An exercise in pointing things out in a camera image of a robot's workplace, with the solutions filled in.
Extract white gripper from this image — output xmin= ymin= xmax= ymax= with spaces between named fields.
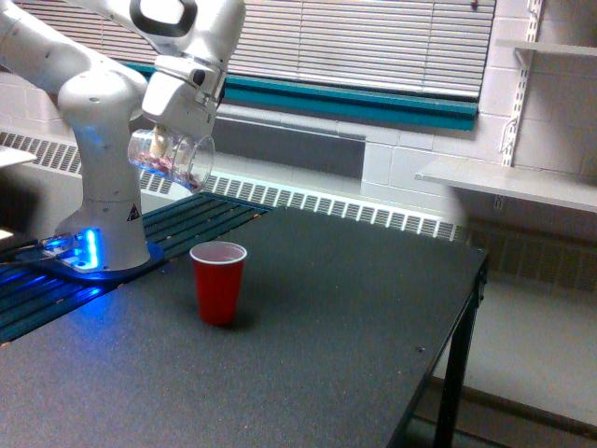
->
xmin=142 ymin=55 xmax=226 ymax=157

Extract clear plastic cup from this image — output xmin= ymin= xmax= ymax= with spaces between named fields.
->
xmin=128 ymin=130 xmax=215 ymax=193

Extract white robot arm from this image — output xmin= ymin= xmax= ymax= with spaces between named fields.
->
xmin=1 ymin=1 xmax=245 ymax=273

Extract red plastic cup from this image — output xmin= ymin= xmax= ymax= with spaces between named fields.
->
xmin=189 ymin=241 xmax=247 ymax=327

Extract white baseboard radiator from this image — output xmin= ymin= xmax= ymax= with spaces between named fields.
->
xmin=1 ymin=130 xmax=471 ymax=242

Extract white object at left edge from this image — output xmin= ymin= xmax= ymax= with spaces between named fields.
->
xmin=0 ymin=146 xmax=36 ymax=169

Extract white window blinds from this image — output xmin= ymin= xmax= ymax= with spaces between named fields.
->
xmin=13 ymin=0 xmax=495 ymax=99

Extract black table leg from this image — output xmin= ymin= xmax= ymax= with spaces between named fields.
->
xmin=433 ymin=259 xmax=489 ymax=447

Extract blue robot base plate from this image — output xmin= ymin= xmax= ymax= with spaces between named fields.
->
xmin=16 ymin=243 xmax=164 ymax=284

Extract black cable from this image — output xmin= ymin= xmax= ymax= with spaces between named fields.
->
xmin=0 ymin=237 xmax=52 ymax=267

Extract white shelf bracket rail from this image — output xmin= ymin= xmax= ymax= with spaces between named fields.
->
xmin=500 ymin=0 xmax=545 ymax=168

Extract white lower wall shelf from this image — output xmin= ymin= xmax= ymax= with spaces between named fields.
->
xmin=415 ymin=158 xmax=596 ymax=213

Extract white wall shelf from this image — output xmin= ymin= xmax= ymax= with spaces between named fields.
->
xmin=495 ymin=39 xmax=597 ymax=58
xmin=415 ymin=158 xmax=596 ymax=213

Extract white upper wall shelf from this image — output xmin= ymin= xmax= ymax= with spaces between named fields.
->
xmin=495 ymin=39 xmax=597 ymax=58

